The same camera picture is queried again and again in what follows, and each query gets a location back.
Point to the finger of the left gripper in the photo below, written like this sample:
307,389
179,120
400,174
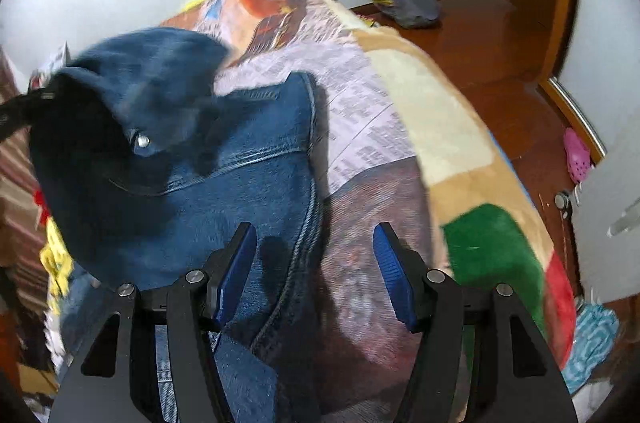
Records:
25,110

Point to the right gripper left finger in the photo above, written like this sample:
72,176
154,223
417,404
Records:
114,376

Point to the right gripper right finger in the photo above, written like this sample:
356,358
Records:
513,376

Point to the blue denim jacket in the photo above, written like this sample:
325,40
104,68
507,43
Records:
146,172

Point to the striped red beige curtain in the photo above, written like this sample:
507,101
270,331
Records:
21,236

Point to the yellow cartoon print blanket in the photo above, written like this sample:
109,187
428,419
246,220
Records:
59,265

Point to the pink slipper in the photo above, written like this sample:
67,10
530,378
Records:
578,160

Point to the printed bed blanket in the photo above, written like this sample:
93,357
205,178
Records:
396,142

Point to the white wardrobe door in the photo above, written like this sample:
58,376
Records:
601,76

